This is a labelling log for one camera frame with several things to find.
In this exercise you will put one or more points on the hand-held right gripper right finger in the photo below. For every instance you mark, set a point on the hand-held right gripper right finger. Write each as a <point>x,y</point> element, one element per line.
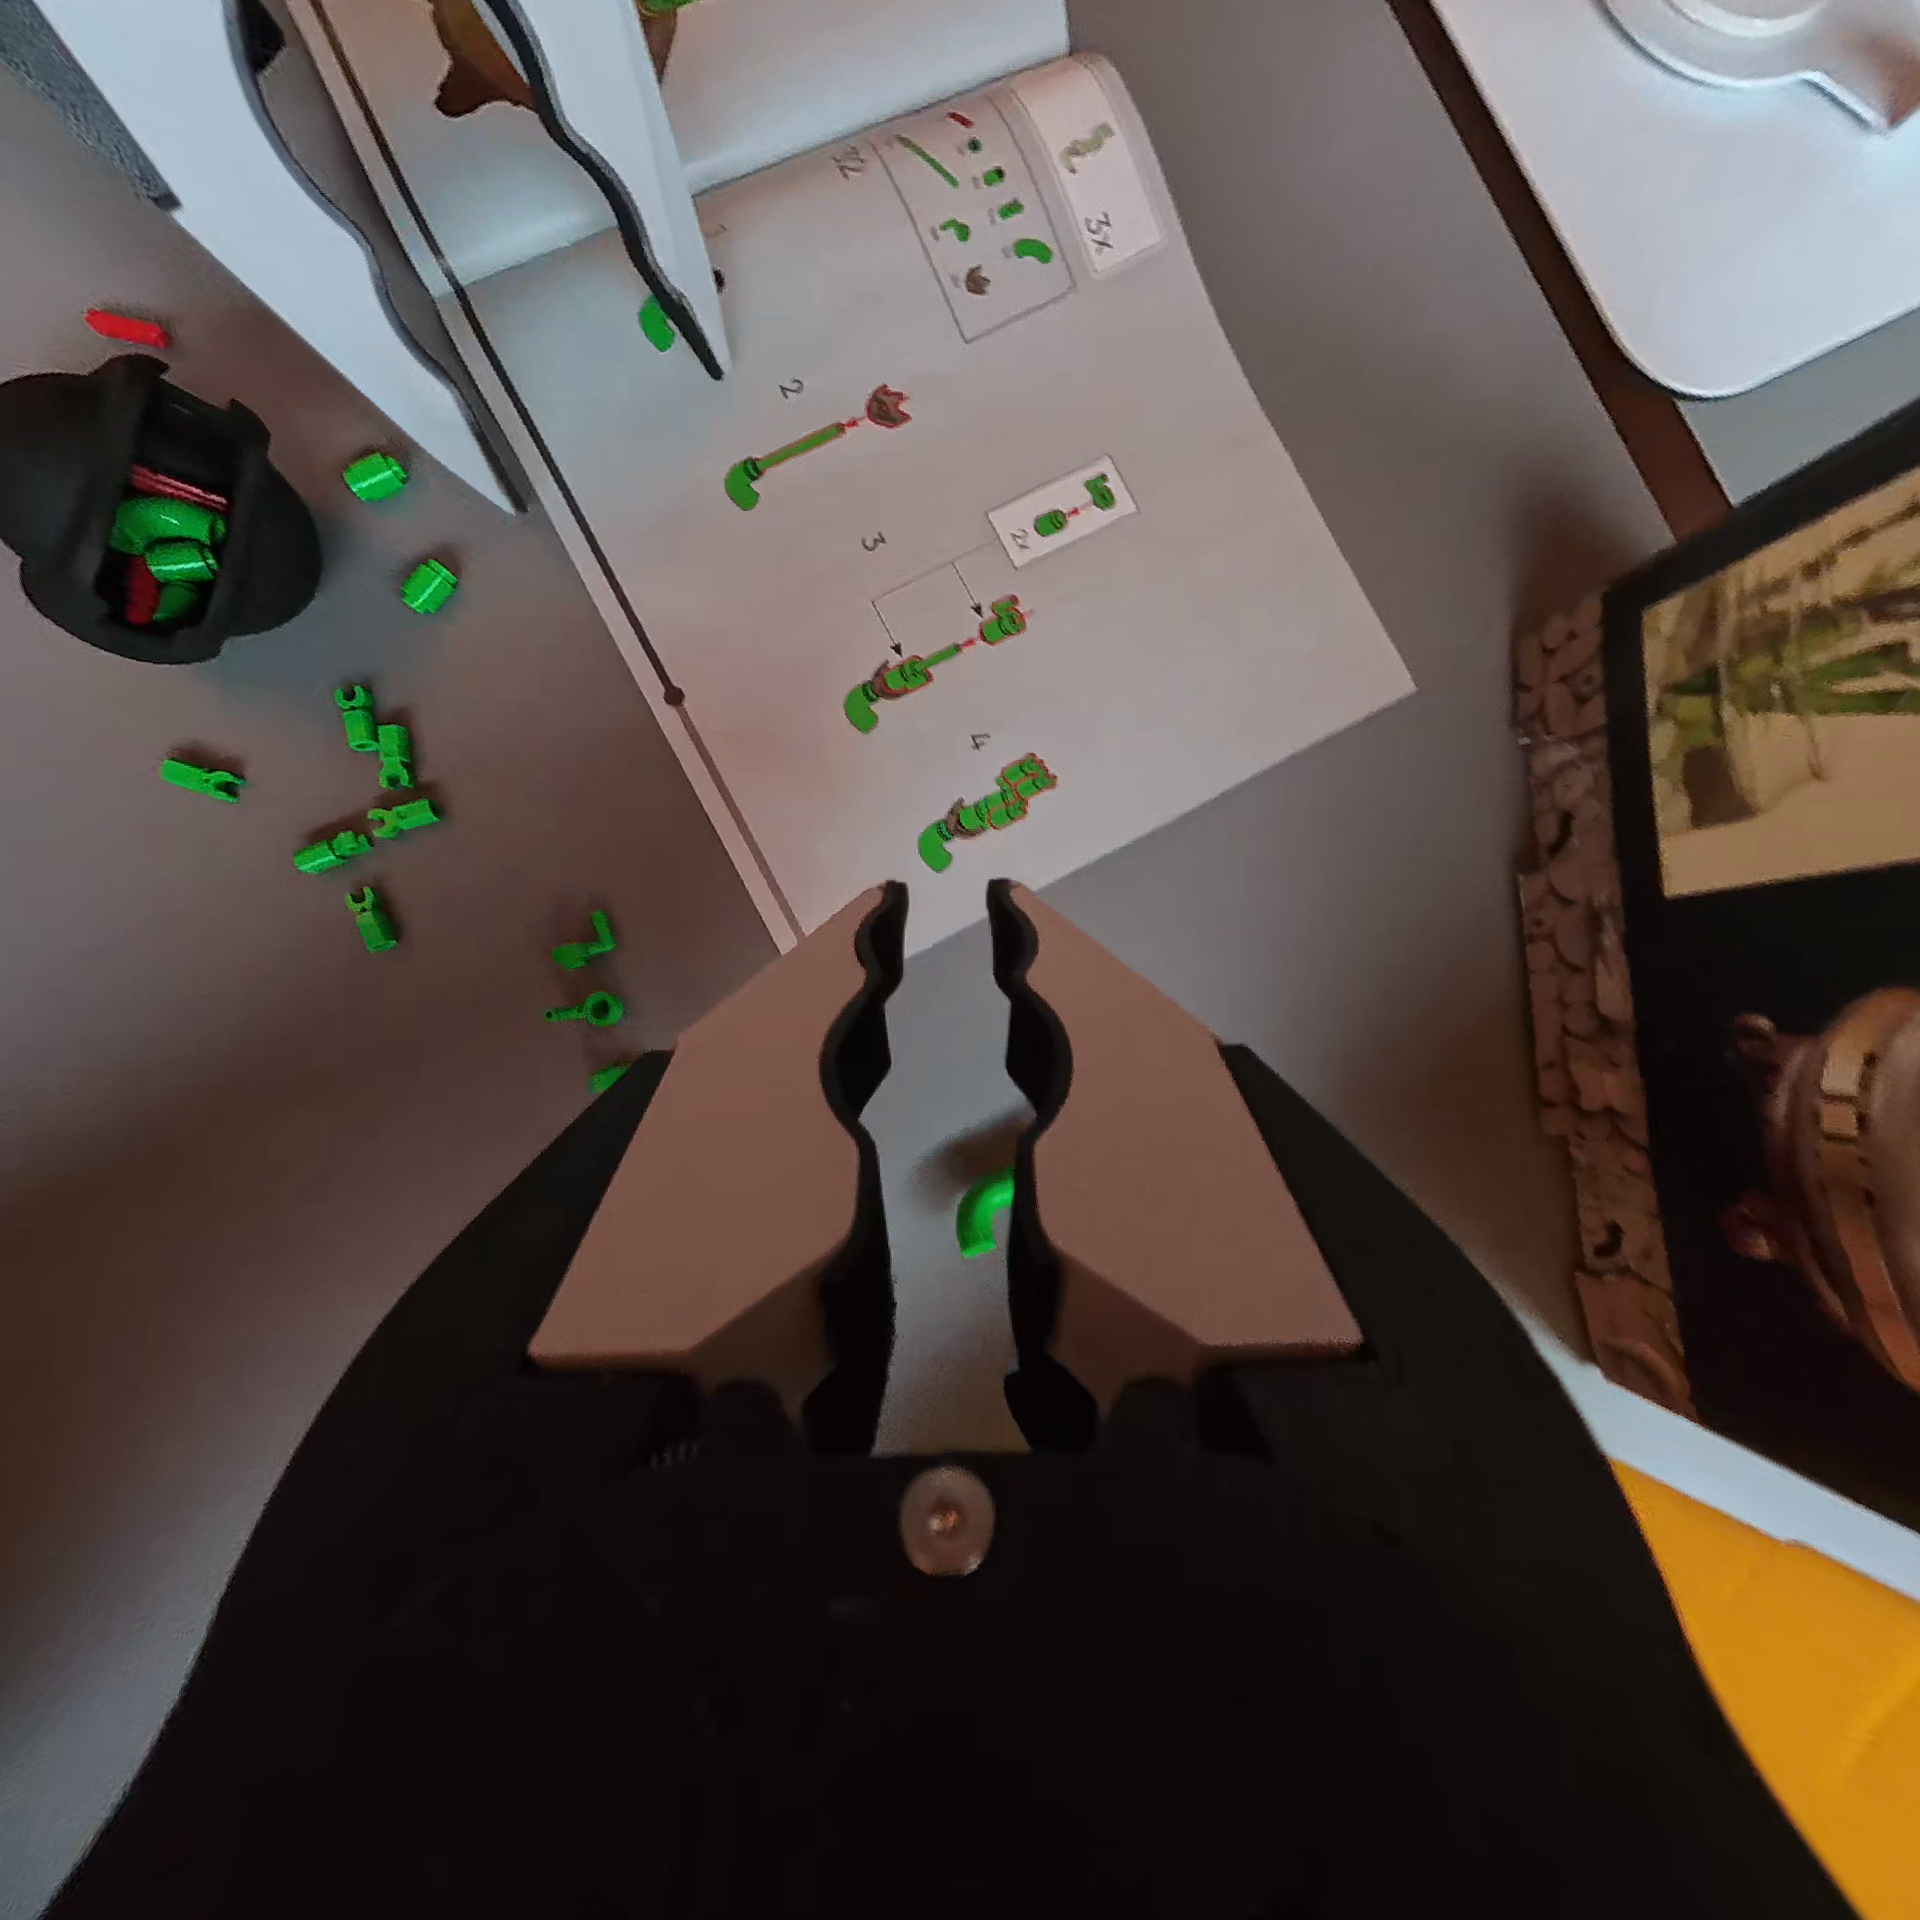
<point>1201,1202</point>

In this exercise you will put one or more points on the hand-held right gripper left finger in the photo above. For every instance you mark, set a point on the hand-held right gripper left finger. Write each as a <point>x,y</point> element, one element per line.
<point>706,1202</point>

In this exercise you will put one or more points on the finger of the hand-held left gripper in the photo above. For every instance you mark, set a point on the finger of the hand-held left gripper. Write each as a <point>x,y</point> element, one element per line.
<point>647,153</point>
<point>227,179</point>

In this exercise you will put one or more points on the green lego bamboo stalk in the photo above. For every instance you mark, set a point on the green lego bamboo stalk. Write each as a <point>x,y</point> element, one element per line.
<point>986,1212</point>

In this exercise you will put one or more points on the red lego axle piece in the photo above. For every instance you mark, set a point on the red lego axle piece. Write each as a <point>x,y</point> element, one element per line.
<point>126,329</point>

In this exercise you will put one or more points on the scattered green lego pieces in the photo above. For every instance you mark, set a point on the scattered green lego pieces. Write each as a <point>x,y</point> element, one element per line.
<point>376,477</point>

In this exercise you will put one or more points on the mixed green red lego pile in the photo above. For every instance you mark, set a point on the mixed green red lego pile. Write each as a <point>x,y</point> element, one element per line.
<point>165,550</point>

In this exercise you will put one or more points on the lego instruction booklet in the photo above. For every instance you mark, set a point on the lego instruction booklet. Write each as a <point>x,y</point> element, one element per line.
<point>1140,599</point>

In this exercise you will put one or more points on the black lego box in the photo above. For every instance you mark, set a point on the black lego box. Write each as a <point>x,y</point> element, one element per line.
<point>1770,975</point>

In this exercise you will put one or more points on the black cup of pieces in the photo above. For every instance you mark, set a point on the black cup of pieces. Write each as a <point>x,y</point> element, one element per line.
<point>59,497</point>

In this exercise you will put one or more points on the yellow seat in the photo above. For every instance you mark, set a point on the yellow seat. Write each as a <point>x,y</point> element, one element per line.
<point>1799,1723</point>

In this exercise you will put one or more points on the white plastic holder plate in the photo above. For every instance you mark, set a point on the white plastic holder plate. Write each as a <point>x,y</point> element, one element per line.
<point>1725,226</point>

